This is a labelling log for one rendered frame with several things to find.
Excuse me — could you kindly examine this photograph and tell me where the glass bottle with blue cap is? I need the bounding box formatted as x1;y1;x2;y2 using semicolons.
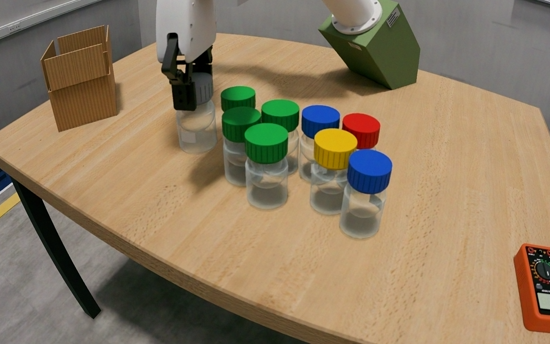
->
299;105;340;183
339;149;392;239

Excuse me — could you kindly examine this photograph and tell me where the glass bottle with yellow cap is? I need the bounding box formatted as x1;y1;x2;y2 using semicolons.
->
309;129;357;216

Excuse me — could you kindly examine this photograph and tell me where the red ribbed bottle cap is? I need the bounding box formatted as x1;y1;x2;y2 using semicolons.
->
342;113;381;151

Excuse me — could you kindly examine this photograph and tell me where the orange digital multimeter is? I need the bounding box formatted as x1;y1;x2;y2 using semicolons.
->
514;243;550;333

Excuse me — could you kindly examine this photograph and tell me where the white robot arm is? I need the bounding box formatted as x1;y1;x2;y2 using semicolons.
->
216;0;382;35

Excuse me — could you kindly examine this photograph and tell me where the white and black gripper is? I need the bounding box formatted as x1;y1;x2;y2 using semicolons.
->
156;0;217;111

